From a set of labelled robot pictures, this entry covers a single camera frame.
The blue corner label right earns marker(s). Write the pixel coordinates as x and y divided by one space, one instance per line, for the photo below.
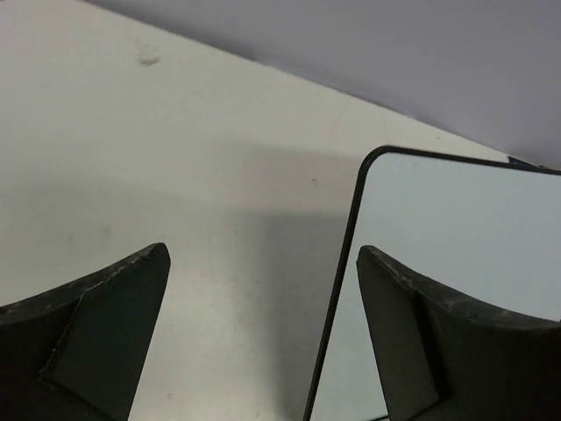
514 161

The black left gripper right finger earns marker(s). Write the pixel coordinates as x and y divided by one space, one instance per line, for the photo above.
444 355

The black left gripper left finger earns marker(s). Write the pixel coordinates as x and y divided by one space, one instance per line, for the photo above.
76 352

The black framed whiteboard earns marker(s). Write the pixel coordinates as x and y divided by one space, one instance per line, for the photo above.
486 228

